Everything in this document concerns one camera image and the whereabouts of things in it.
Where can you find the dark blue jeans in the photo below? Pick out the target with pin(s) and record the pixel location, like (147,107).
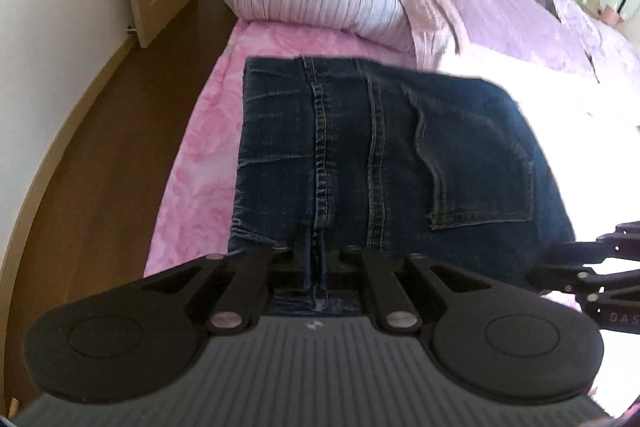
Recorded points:
(400,157)

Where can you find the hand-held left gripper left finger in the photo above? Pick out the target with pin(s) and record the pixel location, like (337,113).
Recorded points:
(301,262)

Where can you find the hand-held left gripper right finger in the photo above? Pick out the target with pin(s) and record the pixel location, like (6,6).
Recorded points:
(340,267)

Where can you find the pink floral blanket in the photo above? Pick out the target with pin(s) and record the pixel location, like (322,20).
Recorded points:
(200,157)

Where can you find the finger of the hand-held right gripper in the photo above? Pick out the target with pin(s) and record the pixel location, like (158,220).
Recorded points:
(570,281)
(600,252)

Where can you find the pink pillow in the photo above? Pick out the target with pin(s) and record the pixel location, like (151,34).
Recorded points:
(475,2)
(600,37)

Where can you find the pink cup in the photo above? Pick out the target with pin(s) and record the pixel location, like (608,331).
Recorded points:
(612,14)

